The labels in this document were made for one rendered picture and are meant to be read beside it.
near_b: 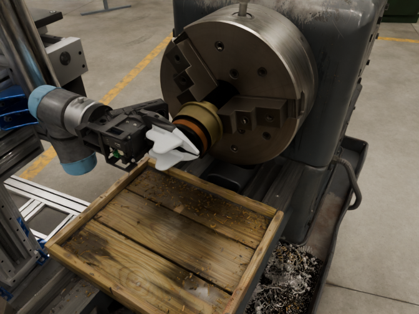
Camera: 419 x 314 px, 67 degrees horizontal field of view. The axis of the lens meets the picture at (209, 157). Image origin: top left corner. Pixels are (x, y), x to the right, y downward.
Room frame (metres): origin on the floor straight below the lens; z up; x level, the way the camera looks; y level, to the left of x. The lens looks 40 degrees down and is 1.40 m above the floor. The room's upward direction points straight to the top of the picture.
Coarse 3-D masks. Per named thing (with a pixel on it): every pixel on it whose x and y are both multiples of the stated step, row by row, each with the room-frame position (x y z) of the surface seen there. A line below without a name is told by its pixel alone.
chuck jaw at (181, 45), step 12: (180, 36) 0.61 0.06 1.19; (180, 48) 0.56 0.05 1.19; (192, 48) 0.58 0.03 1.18; (180, 60) 0.56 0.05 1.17; (192, 60) 0.56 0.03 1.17; (204, 60) 0.58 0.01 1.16; (180, 72) 0.56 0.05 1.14; (192, 72) 0.54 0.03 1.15; (204, 72) 0.56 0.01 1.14; (180, 84) 0.54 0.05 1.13; (192, 84) 0.52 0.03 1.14; (204, 84) 0.54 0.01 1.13; (216, 84) 0.56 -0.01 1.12; (180, 96) 0.51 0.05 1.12; (192, 96) 0.50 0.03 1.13; (204, 96) 0.51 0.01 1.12
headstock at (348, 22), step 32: (192, 0) 0.78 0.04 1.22; (224, 0) 0.74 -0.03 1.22; (256, 0) 0.71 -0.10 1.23; (288, 0) 0.69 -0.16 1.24; (320, 0) 0.66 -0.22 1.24; (352, 0) 0.64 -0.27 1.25; (384, 0) 0.73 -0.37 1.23; (320, 32) 0.63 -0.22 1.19; (352, 32) 0.60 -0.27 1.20; (320, 64) 0.62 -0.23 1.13; (352, 64) 0.60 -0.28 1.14; (320, 96) 0.61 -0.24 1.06; (320, 128) 0.60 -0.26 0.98; (320, 160) 0.60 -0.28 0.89
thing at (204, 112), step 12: (180, 108) 0.50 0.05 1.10; (192, 108) 0.47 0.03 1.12; (204, 108) 0.47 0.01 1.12; (216, 108) 0.49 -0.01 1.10; (180, 120) 0.45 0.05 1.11; (192, 120) 0.45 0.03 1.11; (204, 120) 0.45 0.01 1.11; (216, 120) 0.46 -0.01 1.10; (192, 132) 0.42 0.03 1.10; (204, 132) 0.44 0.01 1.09; (216, 132) 0.45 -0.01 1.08; (204, 144) 0.42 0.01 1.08
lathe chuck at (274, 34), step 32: (192, 32) 0.59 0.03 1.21; (224, 32) 0.56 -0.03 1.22; (256, 32) 0.53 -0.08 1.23; (288, 32) 0.58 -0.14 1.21; (224, 64) 0.56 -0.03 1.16; (256, 64) 0.53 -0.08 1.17; (288, 64) 0.51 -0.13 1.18; (224, 96) 0.64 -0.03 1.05; (288, 96) 0.49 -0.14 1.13; (256, 128) 0.52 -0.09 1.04; (288, 128) 0.49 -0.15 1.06; (224, 160) 0.55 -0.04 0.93; (256, 160) 0.52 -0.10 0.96
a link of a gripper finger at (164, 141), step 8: (152, 128) 0.43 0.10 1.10; (160, 128) 0.43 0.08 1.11; (176, 128) 0.43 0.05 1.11; (152, 136) 0.41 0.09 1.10; (160, 136) 0.42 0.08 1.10; (168, 136) 0.42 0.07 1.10; (176, 136) 0.41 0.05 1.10; (184, 136) 0.41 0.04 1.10; (160, 144) 0.40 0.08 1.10; (168, 144) 0.40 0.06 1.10; (176, 144) 0.40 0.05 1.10; (184, 144) 0.40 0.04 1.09; (192, 144) 0.40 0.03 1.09; (160, 152) 0.38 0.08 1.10; (192, 152) 0.40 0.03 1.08
